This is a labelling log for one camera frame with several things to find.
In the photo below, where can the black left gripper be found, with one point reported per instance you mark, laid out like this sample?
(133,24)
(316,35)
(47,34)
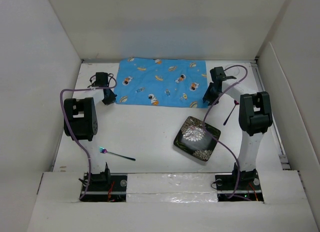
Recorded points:
(111,100)

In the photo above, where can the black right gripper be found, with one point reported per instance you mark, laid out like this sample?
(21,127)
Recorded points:
(207,96)

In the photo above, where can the blue space-print cloth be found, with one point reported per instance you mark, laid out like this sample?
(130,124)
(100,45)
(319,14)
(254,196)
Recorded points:
(161,82)

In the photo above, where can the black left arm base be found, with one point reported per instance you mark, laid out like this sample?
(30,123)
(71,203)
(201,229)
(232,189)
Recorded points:
(104,187)

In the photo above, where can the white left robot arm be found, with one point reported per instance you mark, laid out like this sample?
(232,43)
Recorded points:
(80,115)

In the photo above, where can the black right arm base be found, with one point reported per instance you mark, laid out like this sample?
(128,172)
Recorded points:
(246,189)

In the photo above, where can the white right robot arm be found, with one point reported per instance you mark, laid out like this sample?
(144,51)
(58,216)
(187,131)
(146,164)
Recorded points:
(255,116)

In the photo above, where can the purple iridescent spoon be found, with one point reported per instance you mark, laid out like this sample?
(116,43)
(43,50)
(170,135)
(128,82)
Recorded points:
(235,104)

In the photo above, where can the clear plastic cup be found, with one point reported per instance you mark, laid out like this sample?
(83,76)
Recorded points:
(231,70)

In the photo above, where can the iridescent fork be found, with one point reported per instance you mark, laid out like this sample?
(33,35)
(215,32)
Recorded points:
(105,151)

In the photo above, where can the black floral square plate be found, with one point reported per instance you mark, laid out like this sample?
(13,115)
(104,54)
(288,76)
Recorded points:
(196,140)

